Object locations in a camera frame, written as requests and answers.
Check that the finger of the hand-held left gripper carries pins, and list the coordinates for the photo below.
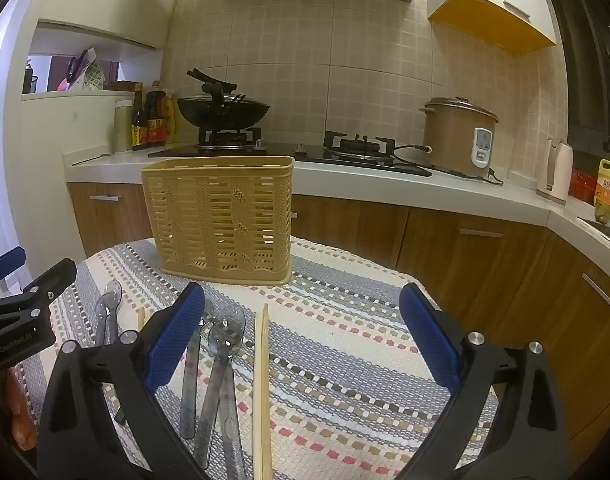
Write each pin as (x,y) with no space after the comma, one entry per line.
(5,262)
(52,280)

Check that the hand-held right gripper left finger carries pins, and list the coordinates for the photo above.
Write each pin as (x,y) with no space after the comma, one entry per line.
(172,345)

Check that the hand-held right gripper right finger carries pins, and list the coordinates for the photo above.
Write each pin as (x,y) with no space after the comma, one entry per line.
(432,345)

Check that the clear plastic spoon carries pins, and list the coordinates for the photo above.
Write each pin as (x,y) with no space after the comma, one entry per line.
(108,300)

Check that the wooden chopstick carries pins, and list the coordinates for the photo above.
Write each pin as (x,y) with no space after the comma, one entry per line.
(259,385)
(267,385)

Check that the beige plastic utensil basket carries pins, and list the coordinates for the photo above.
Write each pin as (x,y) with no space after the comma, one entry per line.
(220,220)

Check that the person's left hand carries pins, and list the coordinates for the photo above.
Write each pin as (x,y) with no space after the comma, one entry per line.
(24,420)

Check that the wooden base cabinet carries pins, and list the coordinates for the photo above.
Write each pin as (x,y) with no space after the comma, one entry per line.
(465,260)

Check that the striped woven tablecloth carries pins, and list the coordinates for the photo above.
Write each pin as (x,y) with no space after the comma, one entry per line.
(335,320)

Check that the metal spoon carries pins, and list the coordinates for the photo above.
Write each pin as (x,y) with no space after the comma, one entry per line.
(90,159)

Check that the white canister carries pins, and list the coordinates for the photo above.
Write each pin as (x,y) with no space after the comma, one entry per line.
(123,127)

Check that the dark soy sauce bottle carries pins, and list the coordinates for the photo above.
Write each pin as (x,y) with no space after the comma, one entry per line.
(138,125)

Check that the white kitchen counter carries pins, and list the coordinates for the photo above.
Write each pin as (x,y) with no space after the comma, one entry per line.
(345,180)

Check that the red label sauce bottle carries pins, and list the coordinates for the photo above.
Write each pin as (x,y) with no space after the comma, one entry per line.
(156,120)

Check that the yellow sauce bottle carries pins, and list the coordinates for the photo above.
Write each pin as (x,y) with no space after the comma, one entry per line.
(170,120)

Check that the brown box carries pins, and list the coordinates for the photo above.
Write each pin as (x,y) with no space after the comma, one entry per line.
(121,86)

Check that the brown rice cooker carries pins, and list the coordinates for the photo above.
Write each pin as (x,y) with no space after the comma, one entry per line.
(455,140)

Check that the patterned bag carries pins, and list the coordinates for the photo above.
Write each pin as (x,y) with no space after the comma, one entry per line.
(87,72)

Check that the steel sink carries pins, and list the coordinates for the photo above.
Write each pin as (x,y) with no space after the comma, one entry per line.
(605,230)

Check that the white electric kettle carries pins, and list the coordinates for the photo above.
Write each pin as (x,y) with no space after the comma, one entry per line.
(555,172)

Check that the red basket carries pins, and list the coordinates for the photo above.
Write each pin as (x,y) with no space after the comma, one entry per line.
(582,185)

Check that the black gas stove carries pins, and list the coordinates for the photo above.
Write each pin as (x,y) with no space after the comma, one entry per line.
(305,152)

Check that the yellow oil bottle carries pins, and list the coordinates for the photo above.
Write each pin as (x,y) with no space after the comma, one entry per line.
(606,190)

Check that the black wok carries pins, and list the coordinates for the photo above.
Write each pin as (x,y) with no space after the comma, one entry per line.
(225,115)

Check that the glass wok lid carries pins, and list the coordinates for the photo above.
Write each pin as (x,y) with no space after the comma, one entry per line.
(215,96)

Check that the dark window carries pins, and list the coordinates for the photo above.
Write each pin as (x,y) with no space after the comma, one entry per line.
(592,60)

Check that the white and yellow wall cabinet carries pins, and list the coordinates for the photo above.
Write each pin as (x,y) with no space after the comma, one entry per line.
(490,15)

